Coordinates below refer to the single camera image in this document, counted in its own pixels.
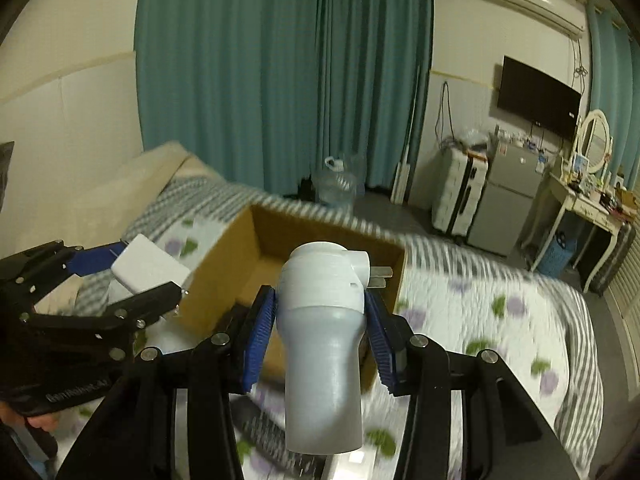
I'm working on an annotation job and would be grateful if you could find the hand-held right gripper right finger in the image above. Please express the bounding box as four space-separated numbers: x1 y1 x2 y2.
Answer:
364 292 583 480

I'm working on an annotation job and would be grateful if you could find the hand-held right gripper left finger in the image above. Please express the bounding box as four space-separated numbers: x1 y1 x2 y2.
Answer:
55 285 277 480

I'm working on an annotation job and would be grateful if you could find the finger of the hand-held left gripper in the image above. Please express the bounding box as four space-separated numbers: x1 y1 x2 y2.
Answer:
0 240 127 307
19 281 184 359

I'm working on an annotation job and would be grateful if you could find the white square charger block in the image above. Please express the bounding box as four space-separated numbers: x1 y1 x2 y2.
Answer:
110 233 192 297

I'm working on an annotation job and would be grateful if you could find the white plastic plug adapter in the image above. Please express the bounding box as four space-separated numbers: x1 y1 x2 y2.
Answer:
275 241 393 456

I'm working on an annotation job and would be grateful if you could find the brown cardboard box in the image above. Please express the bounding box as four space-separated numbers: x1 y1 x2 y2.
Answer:
178 204 407 393

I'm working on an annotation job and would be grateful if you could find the person's left hand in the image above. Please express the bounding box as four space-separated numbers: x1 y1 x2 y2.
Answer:
0 400 61 433

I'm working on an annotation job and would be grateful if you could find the beige cushion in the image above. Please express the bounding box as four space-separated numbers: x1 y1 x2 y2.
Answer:
47 141 221 261

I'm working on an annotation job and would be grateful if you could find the dark remote control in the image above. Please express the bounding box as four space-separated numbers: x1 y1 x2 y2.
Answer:
227 395 328 480

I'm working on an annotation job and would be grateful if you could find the bed with floral quilt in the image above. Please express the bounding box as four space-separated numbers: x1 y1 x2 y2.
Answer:
30 162 606 480

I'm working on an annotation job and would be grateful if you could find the clear water jug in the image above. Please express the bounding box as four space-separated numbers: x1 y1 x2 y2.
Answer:
317 154 366 210

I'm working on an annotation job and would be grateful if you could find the white folded stand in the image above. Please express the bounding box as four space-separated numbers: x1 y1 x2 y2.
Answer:
391 67 422 206

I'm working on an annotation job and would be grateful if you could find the white suitcase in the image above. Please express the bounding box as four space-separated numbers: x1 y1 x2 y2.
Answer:
431 144 490 237

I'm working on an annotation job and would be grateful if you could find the grey mini fridge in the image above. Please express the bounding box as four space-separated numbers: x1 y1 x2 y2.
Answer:
467 137 553 257

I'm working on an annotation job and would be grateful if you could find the blue mesh basket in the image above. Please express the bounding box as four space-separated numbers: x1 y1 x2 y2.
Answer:
539 232 578 278

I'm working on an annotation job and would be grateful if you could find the white dressing table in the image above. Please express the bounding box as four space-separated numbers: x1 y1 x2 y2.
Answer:
522 165 632 293

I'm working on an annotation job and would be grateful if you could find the dark ribbed suitcase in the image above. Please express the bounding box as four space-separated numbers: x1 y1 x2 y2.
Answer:
589 220 637 295

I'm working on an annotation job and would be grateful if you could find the teal window curtain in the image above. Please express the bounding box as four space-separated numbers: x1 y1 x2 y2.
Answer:
134 0 434 197
586 0 640 191

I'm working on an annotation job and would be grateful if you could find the white oval vanity mirror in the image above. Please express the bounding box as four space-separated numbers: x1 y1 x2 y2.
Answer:
572 109 614 175

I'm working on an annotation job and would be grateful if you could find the hanging wall cable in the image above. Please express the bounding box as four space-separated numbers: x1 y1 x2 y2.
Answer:
435 80 453 148

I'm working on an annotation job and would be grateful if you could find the black wall television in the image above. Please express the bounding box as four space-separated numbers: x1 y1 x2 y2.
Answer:
497 56 583 142

